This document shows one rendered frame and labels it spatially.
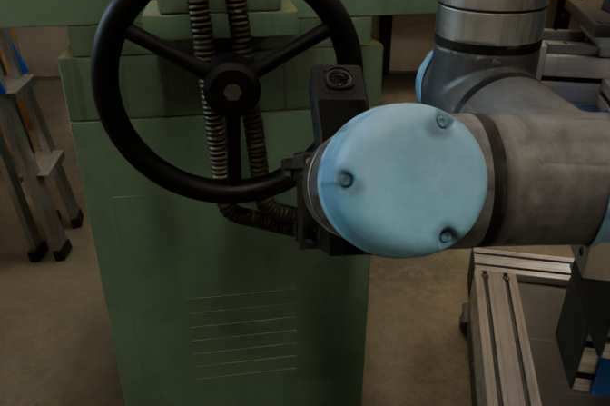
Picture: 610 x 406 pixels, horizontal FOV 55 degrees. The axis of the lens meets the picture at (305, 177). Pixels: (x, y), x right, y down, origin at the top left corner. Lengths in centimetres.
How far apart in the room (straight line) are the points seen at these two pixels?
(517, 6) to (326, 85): 17
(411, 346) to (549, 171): 120
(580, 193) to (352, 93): 23
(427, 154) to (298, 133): 60
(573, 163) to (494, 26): 13
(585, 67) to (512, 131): 72
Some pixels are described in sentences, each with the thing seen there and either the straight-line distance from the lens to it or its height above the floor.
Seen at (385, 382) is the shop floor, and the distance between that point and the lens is 140.
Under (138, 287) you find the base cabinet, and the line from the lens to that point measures 99.
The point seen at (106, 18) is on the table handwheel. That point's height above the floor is 89.
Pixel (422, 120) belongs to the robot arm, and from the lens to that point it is 27.
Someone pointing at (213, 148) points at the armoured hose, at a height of 71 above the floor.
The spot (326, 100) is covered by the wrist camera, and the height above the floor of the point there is 85.
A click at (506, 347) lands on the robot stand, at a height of 23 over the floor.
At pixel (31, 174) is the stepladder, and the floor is 28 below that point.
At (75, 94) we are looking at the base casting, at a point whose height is 75.
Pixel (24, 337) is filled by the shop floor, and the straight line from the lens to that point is 164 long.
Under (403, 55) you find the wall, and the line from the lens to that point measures 345.
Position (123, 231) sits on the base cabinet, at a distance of 93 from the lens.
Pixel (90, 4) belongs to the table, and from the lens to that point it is 81.
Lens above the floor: 101
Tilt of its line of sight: 27 degrees down
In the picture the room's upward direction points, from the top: straight up
